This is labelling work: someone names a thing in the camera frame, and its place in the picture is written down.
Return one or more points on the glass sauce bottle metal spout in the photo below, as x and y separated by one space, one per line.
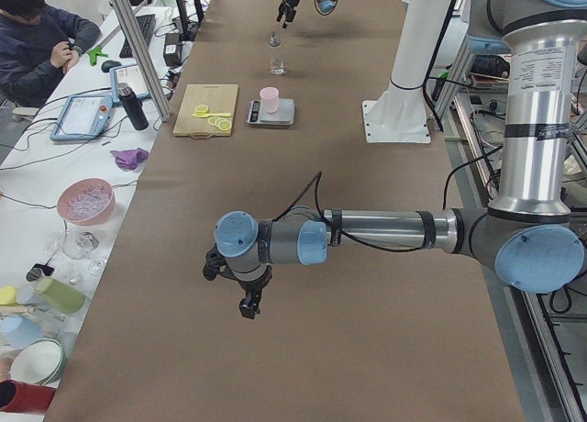
275 54

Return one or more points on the pink plastic cup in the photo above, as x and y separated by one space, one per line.
269 99

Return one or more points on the digital kitchen scale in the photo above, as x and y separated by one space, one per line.
257 116

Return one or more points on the clear glass cup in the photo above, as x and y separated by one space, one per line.
77 245

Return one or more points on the green cup lying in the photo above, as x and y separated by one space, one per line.
59 296

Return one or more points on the light blue cup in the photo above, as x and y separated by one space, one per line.
20 331

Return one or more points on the yellow cup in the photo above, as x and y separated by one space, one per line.
8 295

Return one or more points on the red cup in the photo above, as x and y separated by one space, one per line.
25 398

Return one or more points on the bamboo cutting board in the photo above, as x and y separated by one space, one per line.
219 98

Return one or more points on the black power adapter box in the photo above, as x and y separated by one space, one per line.
173 50

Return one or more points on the lemon slice far end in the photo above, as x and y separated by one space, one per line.
226 126

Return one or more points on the lemon slice front pair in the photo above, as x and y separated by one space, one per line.
200 110

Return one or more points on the yellow plastic knife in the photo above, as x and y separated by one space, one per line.
207 115

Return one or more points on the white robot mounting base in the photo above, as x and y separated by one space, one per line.
399 114

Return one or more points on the blue teach pendant far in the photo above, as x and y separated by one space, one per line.
132 77

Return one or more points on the blue teach pendant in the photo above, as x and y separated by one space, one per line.
132 77
83 117

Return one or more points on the black thermos bottle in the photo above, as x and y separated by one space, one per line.
132 106

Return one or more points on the black computer mouse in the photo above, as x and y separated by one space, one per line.
108 65

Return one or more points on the purple cloth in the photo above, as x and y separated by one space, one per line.
129 160

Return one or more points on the pink bowl with clear items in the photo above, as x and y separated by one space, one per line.
87 202

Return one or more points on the green clamp tool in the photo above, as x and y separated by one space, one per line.
95 53

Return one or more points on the white green rim bowl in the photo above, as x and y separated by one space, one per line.
40 363

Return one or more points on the blue teach pendant near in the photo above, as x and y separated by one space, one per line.
83 117

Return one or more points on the seated person dark sweater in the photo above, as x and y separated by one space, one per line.
39 45

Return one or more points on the aluminium frame post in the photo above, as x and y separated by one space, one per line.
130 28

